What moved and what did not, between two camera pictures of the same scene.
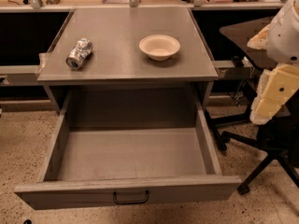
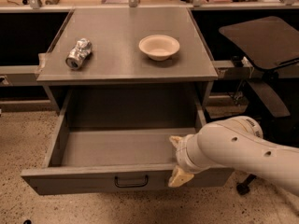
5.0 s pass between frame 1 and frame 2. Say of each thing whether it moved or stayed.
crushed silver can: stayed
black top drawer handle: moved
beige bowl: stayed
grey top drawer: moved
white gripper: moved
